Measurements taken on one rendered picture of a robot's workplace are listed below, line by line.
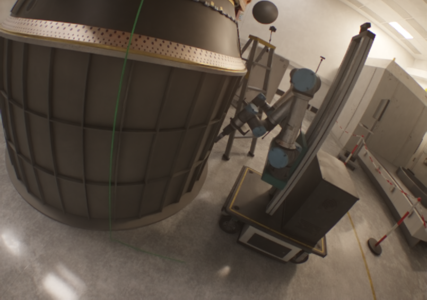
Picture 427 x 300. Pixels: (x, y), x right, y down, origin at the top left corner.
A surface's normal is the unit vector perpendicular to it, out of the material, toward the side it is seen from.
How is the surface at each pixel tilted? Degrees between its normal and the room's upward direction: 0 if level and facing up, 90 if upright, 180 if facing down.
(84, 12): 62
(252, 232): 90
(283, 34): 90
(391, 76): 90
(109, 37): 43
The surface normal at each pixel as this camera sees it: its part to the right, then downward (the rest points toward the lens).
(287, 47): -0.22, 0.40
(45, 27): 0.28, -0.26
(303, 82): -0.63, 0.00
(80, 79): 0.24, 0.54
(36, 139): 0.00, 0.48
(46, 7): 0.12, 0.03
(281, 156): -0.69, 0.24
